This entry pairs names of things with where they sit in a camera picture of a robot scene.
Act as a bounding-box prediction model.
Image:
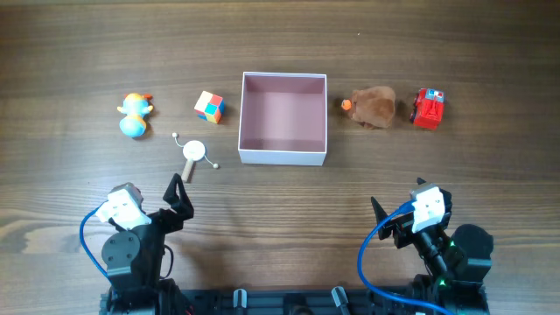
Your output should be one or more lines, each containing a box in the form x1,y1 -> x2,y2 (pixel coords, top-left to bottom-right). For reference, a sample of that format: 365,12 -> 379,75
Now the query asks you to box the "white wooden rattle drum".
171,132 -> 220,183

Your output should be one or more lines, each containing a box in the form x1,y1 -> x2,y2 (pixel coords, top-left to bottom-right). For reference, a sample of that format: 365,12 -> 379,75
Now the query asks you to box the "white box pink interior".
238,72 -> 328,166

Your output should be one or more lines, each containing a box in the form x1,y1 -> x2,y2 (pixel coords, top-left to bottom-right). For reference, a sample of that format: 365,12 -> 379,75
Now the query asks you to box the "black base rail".
99,285 -> 489,315

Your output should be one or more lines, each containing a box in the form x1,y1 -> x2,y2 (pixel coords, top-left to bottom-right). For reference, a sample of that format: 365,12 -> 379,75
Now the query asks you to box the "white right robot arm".
358,183 -> 494,314

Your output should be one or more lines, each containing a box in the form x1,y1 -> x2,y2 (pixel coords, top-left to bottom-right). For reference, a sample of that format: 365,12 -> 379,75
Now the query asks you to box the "colourful two-by-two puzzle cube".
194,91 -> 225,124

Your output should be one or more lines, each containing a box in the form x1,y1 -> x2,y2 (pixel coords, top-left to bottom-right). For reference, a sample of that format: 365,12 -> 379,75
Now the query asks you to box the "blue yellow duck toy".
117,93 -> 154,137

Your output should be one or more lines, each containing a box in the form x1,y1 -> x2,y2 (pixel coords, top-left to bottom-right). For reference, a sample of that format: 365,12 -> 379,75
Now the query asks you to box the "brown plush toy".
341,86 -> 396,130

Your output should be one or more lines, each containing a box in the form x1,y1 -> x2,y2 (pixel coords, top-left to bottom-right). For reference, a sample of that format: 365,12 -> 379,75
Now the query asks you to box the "red toy car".
409,88 -> 445,130

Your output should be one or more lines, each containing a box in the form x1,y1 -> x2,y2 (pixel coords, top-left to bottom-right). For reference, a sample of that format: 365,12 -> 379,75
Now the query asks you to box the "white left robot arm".
97,174 -> 195,315

